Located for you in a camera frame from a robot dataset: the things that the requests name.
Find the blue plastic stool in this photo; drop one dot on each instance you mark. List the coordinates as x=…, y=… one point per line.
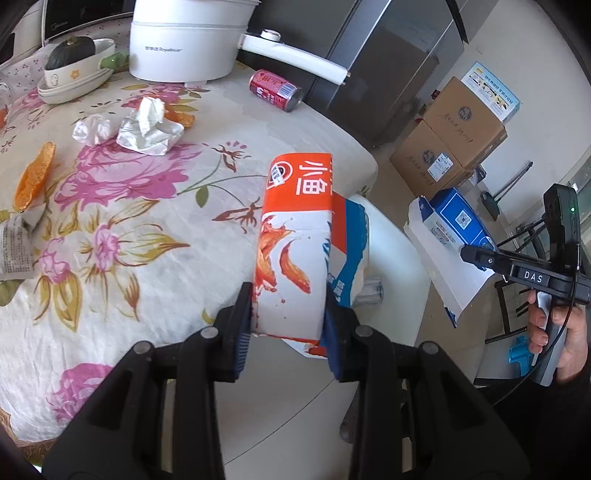
x=519, y=355

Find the torn white paper carton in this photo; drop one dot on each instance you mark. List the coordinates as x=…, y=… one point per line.
x=147, y=134

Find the red drink can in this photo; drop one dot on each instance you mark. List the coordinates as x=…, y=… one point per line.
x=272, y=87

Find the black metal chair frame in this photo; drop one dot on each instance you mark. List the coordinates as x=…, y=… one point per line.
x=503, y=304

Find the dark green device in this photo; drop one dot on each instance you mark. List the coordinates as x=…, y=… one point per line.
x=489, y=205

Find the black microwave oven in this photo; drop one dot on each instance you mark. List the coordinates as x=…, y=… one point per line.
x=83, y=9

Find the white electric cooking pot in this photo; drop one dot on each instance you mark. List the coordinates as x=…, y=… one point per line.
x=184, y=50

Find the white printed wrapper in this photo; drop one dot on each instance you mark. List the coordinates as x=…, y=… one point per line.
x=16, y=244

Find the person's right hand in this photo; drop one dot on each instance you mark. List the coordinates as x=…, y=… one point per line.
x=577, y=332

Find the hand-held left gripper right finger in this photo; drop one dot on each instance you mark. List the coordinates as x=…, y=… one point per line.
x=331, y=344

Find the brown cardboard box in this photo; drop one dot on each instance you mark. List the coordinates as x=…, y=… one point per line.
x=461, y=124
x=425, y=161

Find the white tissue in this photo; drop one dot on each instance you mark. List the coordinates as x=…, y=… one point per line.
x=92, y=129

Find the grey refrigerator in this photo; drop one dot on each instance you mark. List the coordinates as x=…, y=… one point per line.
x=369, y=69

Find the white ceramic dish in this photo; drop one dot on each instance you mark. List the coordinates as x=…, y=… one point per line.
x=78, y=85

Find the orange white paper bag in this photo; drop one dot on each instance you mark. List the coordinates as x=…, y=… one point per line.
x=291, y=230

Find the floral tablecloth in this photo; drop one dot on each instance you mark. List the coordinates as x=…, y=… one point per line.
x=138, y=207

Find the blue white printed box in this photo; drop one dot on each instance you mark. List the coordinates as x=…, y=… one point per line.
x=494, y=90

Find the orange peel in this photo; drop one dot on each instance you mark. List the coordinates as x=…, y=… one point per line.
x=184, y=117
x=34, y=175

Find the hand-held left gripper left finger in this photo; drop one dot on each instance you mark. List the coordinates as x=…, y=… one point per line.
x=242, y=334

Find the blue tissue box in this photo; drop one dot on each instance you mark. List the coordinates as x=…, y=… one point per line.
x=457, y=217

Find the person's right forearm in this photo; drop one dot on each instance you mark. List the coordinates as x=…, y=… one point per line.
x=545, y=424

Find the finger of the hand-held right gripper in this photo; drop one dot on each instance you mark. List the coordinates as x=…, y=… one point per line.
x=485, y=259

